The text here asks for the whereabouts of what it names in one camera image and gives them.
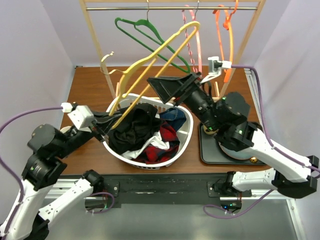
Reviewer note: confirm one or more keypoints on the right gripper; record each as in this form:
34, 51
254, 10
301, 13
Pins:
181, 87

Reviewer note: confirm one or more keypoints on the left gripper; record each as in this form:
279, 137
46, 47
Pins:
104, 127

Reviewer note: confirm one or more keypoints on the blue denim skirt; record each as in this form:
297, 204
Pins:
174, 117

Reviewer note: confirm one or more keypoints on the black garment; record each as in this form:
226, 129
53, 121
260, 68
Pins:
135, 129

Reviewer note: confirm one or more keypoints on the pink wavy hanger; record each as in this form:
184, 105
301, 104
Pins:
194, 46

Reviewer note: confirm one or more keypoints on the red plaid pleated skirt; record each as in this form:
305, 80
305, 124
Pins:
165, 150

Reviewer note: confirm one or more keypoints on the green velvet hanger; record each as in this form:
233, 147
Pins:
156, 38

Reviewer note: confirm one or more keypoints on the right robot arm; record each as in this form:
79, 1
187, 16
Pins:
290, 174

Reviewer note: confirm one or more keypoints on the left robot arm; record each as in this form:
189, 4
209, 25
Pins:
28, 219

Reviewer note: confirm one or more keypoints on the white plastic laundry basket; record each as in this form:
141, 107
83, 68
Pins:
184, 135

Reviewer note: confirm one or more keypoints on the yellow mug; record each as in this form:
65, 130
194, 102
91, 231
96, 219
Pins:
208, 131

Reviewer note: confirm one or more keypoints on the black tray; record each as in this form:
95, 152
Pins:
211, 153

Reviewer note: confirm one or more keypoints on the blue ceramic plate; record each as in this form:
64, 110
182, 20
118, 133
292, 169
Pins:
237, 155

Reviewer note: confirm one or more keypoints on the gold cutlery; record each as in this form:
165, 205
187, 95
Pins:
254, 160

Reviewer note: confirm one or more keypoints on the wooden clothes rack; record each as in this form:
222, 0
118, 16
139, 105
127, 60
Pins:
229, 12

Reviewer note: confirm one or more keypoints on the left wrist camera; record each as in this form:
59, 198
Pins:
80, 115

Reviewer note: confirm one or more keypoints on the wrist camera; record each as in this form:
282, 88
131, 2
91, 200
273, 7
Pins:
215, 67
80, 115

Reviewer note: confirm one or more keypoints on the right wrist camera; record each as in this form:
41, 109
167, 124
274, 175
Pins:
215, 67

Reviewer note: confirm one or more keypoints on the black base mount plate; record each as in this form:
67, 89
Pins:
168, 189

